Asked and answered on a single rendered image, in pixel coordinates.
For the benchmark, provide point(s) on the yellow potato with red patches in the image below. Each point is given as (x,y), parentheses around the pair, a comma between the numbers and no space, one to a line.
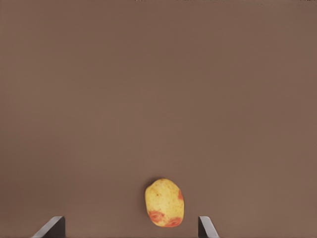
(164,202)

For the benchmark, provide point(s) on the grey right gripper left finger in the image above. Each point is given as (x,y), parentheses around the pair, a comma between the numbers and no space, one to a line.
(53,229)

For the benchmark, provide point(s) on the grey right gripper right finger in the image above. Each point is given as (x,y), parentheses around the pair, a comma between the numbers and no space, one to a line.
(206,228)

